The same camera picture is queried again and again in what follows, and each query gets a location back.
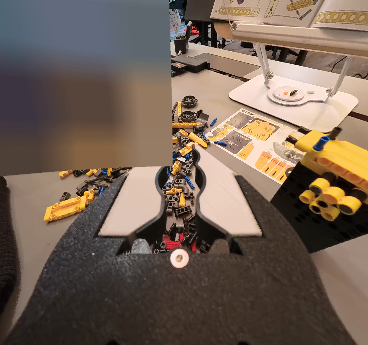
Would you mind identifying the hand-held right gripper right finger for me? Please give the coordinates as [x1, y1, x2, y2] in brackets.
[193, 144, 263, 241]

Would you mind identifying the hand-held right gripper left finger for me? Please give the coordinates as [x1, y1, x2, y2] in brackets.
[98, 166, 168, 247]

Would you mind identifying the heap of black red pins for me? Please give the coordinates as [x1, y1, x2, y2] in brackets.
[152, 221, 212, 255]

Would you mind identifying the pile of toy building parts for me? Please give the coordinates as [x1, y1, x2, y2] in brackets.
[59, 95, 217, 222]

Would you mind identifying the yellow grey sticker sheet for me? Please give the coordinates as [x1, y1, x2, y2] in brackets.
[206, 109, 306, 185]

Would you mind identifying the yellow flat panel piece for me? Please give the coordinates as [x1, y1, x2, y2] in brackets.
[43, 195, 89, 222]

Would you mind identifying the black toy wheels group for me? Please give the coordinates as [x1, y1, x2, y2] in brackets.
[178, 95, 199, 122]

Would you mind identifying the white book stand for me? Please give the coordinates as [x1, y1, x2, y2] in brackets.
[213, 20, 368, 133]

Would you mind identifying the person's black knit sweater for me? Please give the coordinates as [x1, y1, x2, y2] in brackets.
[0, 176, 21, 318]

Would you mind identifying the dark table hatch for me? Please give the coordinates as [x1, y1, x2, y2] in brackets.
[198, 52, 260, 78]

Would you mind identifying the black dock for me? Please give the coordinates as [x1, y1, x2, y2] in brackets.
[171, 53, 212, 78]

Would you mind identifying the black charging device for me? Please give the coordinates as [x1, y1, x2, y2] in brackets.
[174, 21, 192, 56]

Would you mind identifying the instruction booklet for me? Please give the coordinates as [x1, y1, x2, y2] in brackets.
[210, 0, 368, 32]

